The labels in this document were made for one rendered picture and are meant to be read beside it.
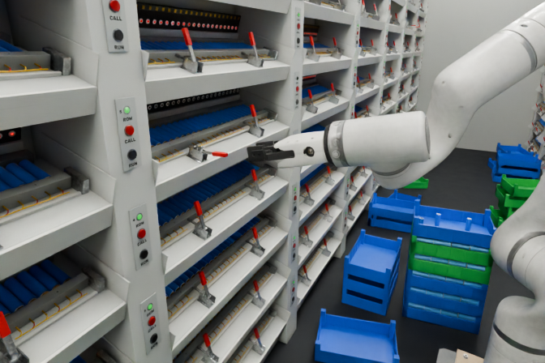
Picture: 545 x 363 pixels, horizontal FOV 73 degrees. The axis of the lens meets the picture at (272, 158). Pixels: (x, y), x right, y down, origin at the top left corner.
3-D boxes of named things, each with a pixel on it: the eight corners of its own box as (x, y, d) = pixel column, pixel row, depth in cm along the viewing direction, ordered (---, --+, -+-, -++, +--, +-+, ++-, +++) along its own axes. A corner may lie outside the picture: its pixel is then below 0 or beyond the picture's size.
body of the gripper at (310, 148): (332, 172, 63) (275, 175, 69) (349, 156, 72) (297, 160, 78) (325, 130, 62) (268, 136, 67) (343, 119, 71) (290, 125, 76)
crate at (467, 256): (484, 242, 160) (487, 226, 158) (491, 267, 142) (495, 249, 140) (410, 230, 171) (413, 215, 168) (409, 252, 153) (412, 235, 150)
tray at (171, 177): (285, 138, 123) (294, 112, 119) (152, 205, 71) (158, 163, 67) (237, 115, 129) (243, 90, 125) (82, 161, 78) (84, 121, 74)
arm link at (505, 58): (492, 91, 74) (366, 176, 74) (491, 23, 63) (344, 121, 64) (533, 113, 67) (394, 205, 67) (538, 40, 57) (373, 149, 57)
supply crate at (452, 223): (487, 226, 158) (490, 209, 156) (495, 249, 140) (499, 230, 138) (413, 215, 168) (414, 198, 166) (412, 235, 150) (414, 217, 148)
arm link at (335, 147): (345, 172, 63) (328, 173, 64) (358, 159, 70) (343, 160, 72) (337, 125, 61) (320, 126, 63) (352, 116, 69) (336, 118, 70)
